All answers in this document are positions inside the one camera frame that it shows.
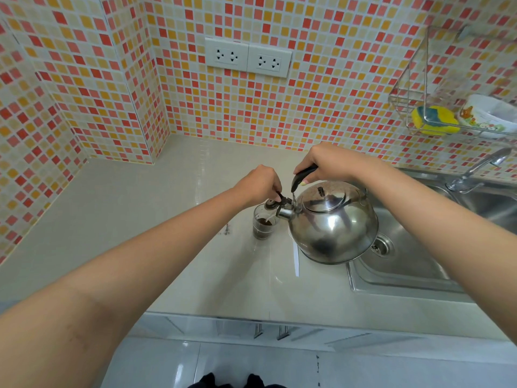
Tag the yellow dish sponge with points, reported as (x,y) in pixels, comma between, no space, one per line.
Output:
(435,120)

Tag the white double wall socket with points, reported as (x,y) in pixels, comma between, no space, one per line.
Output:
(226,54)
(269,61)

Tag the stainless steel kettle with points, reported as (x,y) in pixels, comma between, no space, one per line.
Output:
(333,226)

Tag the metal sink drain strainer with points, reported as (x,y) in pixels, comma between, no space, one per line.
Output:
(382,245)

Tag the person's right fingers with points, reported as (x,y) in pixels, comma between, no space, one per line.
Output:
(309,164)

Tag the person's left hand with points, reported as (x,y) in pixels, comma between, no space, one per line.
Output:
(256,183)

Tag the person's left fingers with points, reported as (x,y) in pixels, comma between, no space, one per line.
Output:
(274,185)

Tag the person's right hand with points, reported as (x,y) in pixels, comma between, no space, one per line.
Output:
(337,163)

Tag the chrome sink faucet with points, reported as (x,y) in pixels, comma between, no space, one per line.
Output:
(470,173)

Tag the white cartoon print bowl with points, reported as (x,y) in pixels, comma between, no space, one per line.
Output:
(490,115)

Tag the stainless steel sink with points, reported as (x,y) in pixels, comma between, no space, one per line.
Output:
(408,262)

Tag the person's black trousers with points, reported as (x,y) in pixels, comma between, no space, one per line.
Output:
(238,381)

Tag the white cabinet front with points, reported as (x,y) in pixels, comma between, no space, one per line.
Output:
(343,333)

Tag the person's left forearm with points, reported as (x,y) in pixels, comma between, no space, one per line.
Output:
(141,262)

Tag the glass of coffee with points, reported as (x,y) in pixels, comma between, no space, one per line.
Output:
(264,228)

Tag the person's right forearm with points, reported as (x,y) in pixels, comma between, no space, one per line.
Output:
(444,226)

